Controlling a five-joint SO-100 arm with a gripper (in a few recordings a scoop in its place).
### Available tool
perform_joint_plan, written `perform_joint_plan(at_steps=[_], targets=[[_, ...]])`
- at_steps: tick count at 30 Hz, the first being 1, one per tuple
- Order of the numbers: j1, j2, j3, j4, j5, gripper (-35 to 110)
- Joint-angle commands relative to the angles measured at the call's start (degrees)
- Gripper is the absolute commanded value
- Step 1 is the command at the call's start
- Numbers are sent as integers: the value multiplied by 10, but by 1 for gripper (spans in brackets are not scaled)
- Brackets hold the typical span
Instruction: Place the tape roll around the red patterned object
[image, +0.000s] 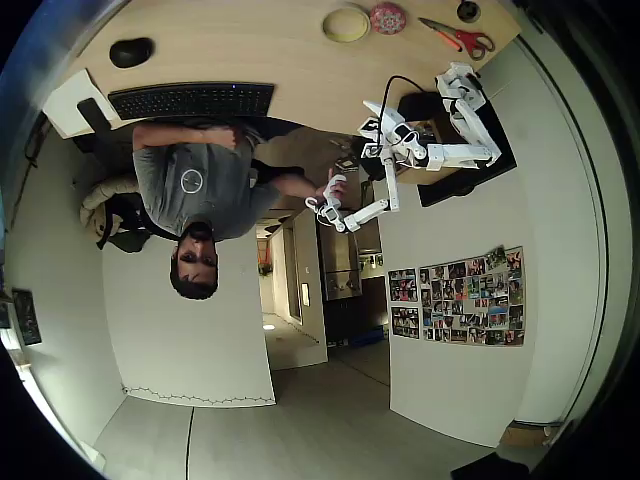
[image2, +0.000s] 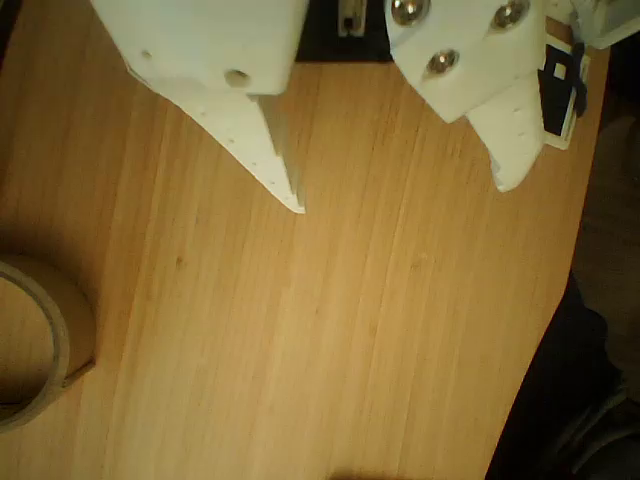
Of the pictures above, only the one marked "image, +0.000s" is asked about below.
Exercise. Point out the black round holder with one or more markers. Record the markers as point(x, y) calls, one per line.
point(469, 11)

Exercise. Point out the person in grey shirt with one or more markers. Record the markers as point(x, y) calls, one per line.
point(200, 180)

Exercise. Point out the black white patterned block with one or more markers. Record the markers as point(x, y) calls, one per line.
point(370, 126)

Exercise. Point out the person's right forearm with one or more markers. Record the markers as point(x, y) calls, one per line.
point(295, 186)

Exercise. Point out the blue crate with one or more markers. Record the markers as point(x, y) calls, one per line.
point(367, 337)

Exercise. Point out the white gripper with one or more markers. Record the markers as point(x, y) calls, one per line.
point(378, 123)

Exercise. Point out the pink patterned round object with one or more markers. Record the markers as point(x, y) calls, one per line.
point(388, 19)

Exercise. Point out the black phone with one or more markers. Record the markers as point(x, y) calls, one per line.
point(92, 115)

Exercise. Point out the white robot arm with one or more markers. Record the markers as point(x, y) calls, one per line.
point(467, 125)

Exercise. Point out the black office chair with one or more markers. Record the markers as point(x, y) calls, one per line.
point(130, 227)

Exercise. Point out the white leader arm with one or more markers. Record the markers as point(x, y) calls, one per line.
point(392, 185)

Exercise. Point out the stainless steel fridge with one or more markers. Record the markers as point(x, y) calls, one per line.
point(340, 260)

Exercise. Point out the person's left forearm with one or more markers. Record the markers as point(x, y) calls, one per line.
point(170, 135)

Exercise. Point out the white notebook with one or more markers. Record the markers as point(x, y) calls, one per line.
point(64, 100)

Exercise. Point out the dark wall poster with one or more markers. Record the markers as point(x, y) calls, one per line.
point(27, 316)

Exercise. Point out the person's left hand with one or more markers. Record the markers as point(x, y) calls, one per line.
point(220, 136)

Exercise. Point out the person's right hand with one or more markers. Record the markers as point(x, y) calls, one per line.
point(339, 186)

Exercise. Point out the large photo collage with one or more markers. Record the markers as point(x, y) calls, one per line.
point(472, 300)

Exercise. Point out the cardboard box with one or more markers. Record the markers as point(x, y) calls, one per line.
point(525, 436)

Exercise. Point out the beige roll of tape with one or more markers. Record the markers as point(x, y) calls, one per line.
point(332, 31)

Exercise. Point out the black mat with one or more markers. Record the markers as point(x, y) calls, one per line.
point(450, 189)

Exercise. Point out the black keyboard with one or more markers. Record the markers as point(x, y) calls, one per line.
point(192, 100)

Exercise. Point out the black computer mouse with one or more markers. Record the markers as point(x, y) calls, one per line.
point(131, 51)

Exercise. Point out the small photo sheet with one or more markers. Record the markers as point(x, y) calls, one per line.
point(403, 285)
point(405, 322)

